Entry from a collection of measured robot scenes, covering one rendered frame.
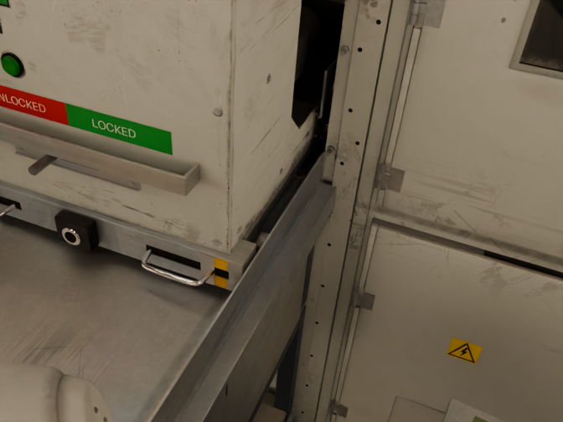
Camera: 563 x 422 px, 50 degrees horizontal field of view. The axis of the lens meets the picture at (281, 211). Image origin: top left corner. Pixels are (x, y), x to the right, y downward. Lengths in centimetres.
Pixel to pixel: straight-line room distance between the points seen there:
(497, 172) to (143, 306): 59
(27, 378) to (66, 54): 57
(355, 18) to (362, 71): 9
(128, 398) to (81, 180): 32
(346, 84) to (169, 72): 39
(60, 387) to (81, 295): 63
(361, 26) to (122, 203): 46
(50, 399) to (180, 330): 59
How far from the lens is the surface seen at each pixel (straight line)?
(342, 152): 109
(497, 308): 121
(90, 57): 80
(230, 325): 85
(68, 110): 86
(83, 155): 83
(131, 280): 94
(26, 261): 100
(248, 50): 72
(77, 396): 30
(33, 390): 29
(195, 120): 75
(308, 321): 140
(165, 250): 89
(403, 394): 146
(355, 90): 103
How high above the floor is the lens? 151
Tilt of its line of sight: 38 degrees down
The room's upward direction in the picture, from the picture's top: 5 degrees clockwise
